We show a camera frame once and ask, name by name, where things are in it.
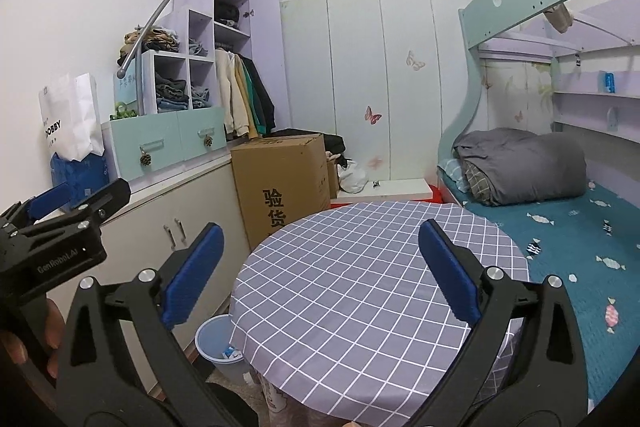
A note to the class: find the cream butterfly sticker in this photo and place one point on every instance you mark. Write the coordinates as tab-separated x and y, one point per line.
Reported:
415	61

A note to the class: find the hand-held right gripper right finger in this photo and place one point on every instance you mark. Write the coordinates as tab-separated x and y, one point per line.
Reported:
450	272

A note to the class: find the black folded clothes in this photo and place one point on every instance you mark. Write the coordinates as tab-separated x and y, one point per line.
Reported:
227	13

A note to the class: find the purple cubby shelf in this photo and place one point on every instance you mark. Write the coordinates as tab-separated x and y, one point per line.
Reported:
202	27

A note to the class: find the blue snack packet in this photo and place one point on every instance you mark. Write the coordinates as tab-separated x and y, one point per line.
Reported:
232	353

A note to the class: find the small cardboard box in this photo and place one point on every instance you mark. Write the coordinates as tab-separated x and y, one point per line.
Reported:
333	177

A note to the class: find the blue patterned bedsheet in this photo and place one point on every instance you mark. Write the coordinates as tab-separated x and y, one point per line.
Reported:
565	237

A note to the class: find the green hanging garment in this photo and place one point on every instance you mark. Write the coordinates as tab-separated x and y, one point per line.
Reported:
254	117

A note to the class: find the white plastic bag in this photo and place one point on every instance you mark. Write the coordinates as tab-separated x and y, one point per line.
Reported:
352	177

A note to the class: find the light blue trash bin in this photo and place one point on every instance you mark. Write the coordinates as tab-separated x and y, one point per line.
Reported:
212	337

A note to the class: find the pale pink butterfly sticker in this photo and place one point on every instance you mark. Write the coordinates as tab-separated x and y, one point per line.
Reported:
375	163

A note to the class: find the purple cupboard door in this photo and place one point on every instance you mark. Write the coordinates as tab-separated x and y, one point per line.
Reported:
267	57

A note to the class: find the dark folded clothes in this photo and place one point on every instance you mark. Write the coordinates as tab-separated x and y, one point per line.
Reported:
171	94

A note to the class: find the teal lettered panel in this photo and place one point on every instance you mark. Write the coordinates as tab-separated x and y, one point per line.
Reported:
127	89

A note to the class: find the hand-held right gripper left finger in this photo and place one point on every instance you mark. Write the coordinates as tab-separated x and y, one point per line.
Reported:
192	277

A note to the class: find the black hanging coat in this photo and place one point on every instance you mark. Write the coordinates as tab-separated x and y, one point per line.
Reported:
264	102

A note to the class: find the olive clothes pile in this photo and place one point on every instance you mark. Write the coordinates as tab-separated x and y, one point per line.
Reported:
152	42

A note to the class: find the pale wardrobe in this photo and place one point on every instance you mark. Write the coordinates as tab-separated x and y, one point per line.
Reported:
400	122

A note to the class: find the cream low cabinet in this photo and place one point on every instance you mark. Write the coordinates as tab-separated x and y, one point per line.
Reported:
150	207

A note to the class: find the pinecone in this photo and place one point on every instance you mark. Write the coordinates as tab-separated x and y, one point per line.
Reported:
146	159
208	140

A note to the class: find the large cardboard box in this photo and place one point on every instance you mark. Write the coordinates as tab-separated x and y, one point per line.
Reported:
280	167

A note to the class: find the metal handrail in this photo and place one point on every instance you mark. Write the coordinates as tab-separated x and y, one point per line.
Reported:
160	12

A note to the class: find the green plant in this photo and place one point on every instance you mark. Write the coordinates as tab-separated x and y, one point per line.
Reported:
125	111

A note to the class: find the red storage box white lid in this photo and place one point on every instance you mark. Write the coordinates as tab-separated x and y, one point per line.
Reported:
400	188

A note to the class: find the grey checked tablecloth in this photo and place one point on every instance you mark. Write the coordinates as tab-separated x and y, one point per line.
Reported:
350	282

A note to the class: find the grey folded clothes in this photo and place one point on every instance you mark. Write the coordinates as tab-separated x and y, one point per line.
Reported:
198	47
200	98

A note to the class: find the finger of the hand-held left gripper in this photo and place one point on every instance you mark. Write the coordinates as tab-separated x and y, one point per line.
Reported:
95	212
50	202

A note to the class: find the person's left hand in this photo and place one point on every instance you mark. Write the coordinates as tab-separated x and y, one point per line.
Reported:
52	324

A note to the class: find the grey duvet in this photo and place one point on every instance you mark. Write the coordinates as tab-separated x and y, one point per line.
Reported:
525	162

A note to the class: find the white paper bag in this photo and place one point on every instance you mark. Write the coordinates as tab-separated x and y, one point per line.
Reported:
70	117

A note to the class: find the blue tissue pack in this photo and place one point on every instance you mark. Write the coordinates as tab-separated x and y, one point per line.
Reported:
80	177

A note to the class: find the cream hanging jacket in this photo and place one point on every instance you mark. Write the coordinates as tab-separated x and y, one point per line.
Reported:
227	97

